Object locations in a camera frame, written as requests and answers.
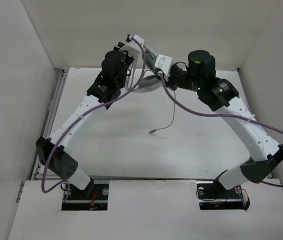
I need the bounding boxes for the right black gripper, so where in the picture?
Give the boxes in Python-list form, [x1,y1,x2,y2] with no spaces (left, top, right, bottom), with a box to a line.
[154,65,203,92]

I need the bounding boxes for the grey white headphones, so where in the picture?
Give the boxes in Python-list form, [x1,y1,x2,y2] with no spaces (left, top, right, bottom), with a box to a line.
[133,44,162,94]

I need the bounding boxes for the grey headphone cable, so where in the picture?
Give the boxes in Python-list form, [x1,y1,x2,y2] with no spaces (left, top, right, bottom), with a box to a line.
[125,44,177,135]

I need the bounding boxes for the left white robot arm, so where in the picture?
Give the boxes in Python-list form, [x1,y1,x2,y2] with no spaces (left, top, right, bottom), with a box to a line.
[36,36,145,199]

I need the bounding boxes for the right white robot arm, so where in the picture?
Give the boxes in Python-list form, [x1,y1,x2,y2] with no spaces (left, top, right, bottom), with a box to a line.
[166,50,283,197]

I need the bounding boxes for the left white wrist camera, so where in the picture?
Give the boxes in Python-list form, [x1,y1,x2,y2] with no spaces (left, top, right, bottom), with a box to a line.
[119,34,145,57]

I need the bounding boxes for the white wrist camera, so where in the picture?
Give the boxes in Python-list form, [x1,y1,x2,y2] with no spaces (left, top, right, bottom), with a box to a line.
[119,34,145,57]
[153,54,173,76]

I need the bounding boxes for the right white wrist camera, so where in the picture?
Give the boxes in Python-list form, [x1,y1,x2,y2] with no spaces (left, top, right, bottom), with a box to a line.
[153,54,173,76]

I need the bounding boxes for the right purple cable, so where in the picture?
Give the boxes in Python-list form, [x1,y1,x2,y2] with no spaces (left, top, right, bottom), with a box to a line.
[157,71,283,188]

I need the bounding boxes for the left aluminium rail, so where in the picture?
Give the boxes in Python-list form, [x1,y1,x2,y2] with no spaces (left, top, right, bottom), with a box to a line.
[28,67,70,180]

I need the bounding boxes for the aluminium rail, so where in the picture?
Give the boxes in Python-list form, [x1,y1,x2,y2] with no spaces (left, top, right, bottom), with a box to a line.
[33,174,220,181]
[28,67,70,180]

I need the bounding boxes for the front aluminium rail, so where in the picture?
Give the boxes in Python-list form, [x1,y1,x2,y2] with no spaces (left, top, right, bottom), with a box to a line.
[33,174,220,181]

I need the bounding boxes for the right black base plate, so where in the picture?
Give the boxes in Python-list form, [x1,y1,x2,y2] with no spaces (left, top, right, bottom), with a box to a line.
[195,181,251,211]

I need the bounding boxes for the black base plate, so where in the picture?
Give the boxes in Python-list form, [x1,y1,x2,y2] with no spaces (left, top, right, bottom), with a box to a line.
[195,181,251,211]
[60,180,109,211]

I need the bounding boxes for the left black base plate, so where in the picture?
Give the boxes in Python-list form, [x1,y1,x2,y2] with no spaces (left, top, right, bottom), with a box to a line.
[60,180,109,211]

